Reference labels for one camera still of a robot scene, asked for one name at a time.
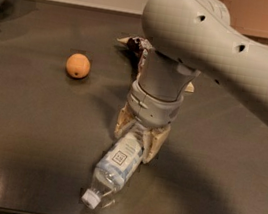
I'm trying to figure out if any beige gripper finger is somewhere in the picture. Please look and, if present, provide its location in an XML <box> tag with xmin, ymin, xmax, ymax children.
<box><xmin>143</xmin><ymin>124</ymin><xmax>171</xmax><ymax>164</ymax></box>
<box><xmin>114</xmin><ymin>104</ymin><xmax>135</xmax><ymax>139</ymax></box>

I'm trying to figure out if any clear plastic water bottle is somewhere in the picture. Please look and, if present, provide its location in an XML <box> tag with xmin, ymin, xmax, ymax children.
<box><xmin>81</xmin><ymin>123</ymin><xmax>145</xmax><ymax>209</ymax></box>

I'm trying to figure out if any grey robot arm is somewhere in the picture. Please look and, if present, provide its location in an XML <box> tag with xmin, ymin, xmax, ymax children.
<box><xmin>115</xmin><ymin>0</ymin><xmax>268</xmax><ymax>161</ymax></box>

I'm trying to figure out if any brown chip bag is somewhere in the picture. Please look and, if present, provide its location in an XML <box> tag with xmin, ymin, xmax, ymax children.
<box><xmin>110</xmin><ymin>33</ymin><xmax>202</xmax><ymax>94</ymax></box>

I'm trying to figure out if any orange fruit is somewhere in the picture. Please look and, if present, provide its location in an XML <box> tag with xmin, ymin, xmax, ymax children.
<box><xmin>65</xmin><ymin>53</ymin><xmax>91</xmax><ymax>79</ymax></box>

